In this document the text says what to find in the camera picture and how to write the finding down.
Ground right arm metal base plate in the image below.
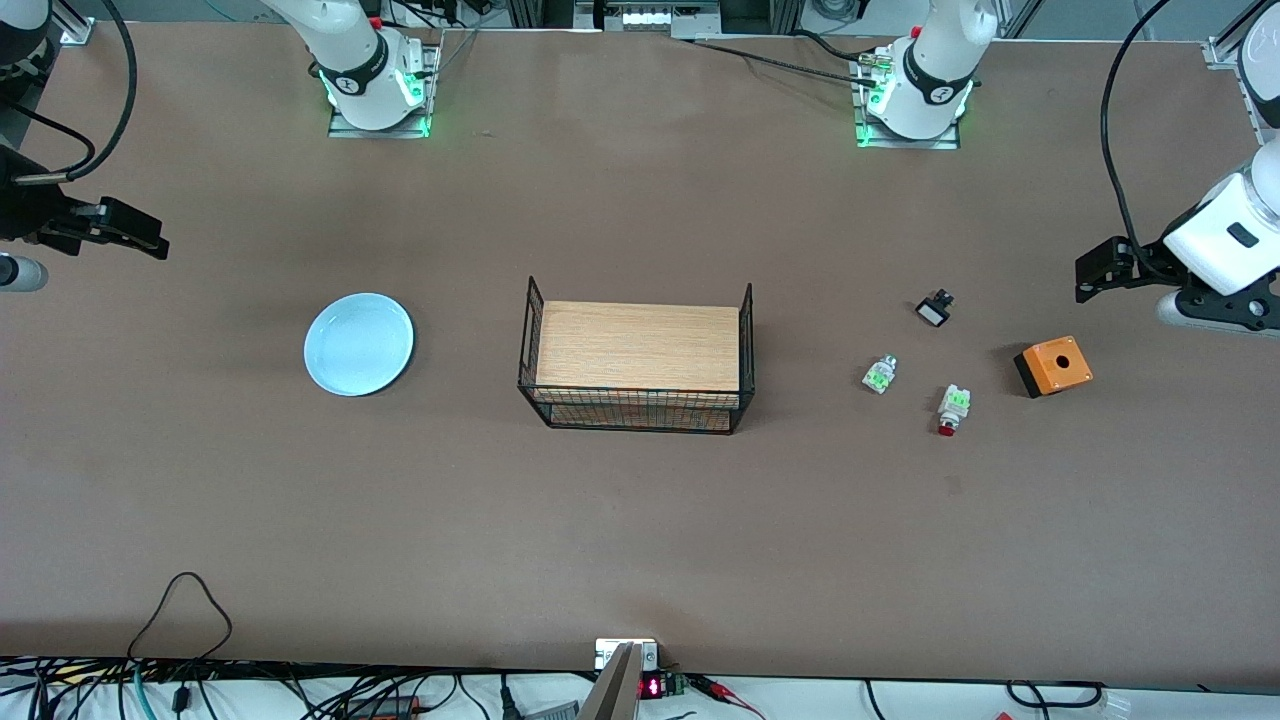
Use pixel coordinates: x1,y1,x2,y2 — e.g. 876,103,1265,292
328,30,441,139

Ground thin black looped cable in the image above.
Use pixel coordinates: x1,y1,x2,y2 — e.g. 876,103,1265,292
126,571,234,663

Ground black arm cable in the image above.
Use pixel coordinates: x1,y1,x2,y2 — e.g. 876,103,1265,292
0,0,139,183
1099,0,1177,273

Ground light blue plate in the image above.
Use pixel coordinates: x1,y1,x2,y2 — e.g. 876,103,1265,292
304,292,415,397

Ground orange button enclosure box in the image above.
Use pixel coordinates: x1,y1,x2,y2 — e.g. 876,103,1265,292
1014,336,1094,399

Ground red black clip leads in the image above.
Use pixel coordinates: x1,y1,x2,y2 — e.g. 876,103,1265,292
688,674,769,720

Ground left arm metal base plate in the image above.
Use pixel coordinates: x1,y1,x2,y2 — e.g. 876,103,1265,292
853,45,963,151

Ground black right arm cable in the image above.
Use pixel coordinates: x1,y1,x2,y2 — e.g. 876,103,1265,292
0,0,139,183

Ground black coiled cable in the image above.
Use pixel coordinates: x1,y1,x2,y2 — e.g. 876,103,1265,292
1004,679,1107,711

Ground black power adapter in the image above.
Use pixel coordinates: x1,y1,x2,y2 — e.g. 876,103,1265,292
345,695,423,720

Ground grey metal camera bracket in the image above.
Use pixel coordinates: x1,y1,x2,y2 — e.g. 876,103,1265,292
577,638,661,720

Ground black wire rack wooden shelf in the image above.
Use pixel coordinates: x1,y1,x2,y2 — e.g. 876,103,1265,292
517,277,756,435

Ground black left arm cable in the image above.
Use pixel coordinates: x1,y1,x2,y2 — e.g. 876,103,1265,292
1099,0,1177,273

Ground black cable across table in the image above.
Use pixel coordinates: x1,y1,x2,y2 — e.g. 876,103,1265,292
688,38,881,87

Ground red push button switch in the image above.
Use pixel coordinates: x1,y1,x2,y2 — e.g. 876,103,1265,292
937,384,972,437

